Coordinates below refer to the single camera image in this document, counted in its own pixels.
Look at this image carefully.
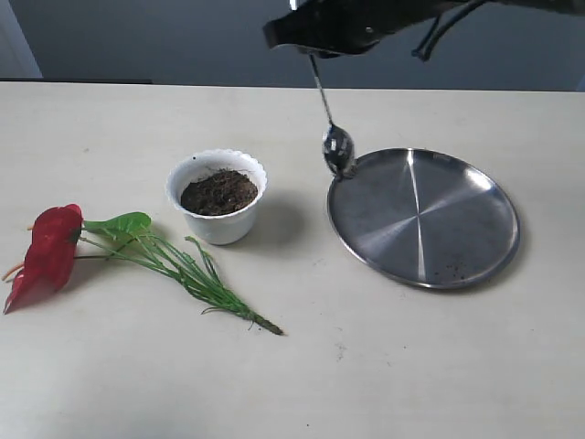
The white flower pot with soil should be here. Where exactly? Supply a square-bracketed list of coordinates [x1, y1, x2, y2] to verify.
[165, 149, 268, 245]

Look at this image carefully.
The round stainless steel plate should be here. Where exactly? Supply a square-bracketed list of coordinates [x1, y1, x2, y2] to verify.
[326, 148, 521, 290]

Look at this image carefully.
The artificial red anthurium flower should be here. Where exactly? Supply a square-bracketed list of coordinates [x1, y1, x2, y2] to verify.
[1, 204, 284, 336]

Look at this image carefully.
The metal spork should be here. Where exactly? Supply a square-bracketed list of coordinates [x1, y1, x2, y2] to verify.
[308, 53, 356, 181]

